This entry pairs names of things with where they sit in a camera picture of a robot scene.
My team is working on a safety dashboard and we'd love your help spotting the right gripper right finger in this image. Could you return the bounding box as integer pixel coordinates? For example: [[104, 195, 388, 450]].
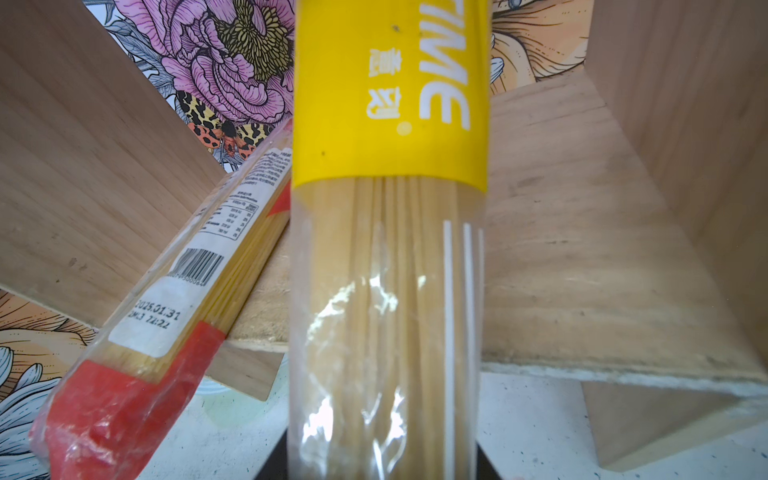
[[476, 442, 501, 480]]

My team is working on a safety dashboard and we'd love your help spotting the red spaghetti bag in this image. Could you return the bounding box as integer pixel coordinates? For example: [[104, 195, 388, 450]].
[[30, 121, 293, 479]]

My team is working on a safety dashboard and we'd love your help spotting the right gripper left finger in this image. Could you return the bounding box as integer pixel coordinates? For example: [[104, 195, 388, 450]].
[[254, 431, 288, 480]]

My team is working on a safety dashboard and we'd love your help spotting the yellow spaghetti bag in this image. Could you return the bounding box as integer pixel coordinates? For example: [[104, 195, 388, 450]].
[[287, 0, 491, 479]]

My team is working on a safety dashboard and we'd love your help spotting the wooden two-tier shelf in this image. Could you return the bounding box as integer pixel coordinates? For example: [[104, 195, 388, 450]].
[[1, 1, 767, 471]]

